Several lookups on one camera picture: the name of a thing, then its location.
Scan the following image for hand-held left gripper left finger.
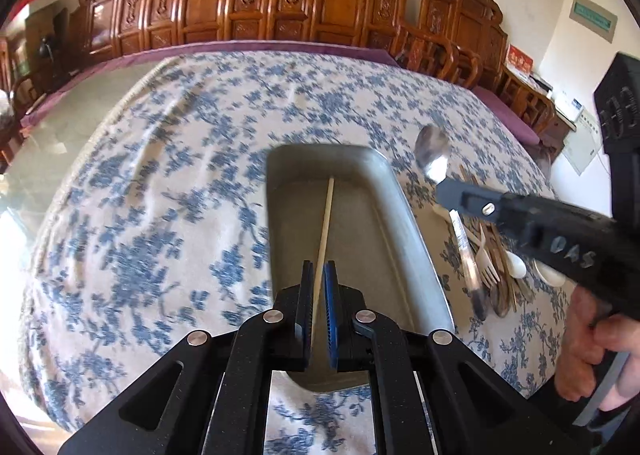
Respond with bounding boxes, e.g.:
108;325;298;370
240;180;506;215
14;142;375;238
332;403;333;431
57;260;316;455

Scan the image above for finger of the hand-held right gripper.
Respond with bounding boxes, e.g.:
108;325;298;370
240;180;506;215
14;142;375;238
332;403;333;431
435;178;526;236

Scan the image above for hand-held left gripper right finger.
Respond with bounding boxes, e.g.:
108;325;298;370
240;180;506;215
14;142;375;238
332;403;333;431
324;261;592;455

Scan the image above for wooden fork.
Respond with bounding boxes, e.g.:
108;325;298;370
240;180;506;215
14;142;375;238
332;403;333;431
458;166;485;191

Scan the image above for metal spoon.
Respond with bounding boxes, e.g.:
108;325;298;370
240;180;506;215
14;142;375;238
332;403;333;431
415;125;490;322

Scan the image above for wooden utensils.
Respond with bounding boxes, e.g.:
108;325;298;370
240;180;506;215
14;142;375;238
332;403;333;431
477;224;501;287

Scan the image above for grey metal tray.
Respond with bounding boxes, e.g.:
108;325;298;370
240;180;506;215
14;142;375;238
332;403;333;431
265;144;456;393

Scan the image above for wooden chopstick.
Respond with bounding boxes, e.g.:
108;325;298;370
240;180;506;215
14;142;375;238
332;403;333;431
309;177;335;371

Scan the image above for person's right hand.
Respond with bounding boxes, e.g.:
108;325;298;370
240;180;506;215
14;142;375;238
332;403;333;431
554;285;640;413

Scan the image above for red box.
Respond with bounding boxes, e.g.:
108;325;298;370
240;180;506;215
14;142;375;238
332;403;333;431
506;44;534;74

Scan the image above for blue floral tablecloth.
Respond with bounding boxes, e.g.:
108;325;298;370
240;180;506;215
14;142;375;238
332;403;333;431
20;51;576;455

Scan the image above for white wall panel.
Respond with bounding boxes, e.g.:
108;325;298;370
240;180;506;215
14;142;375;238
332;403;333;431
561;105;604;176

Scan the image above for green wall sign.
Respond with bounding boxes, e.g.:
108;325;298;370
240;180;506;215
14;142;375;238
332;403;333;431
570;0;616;42

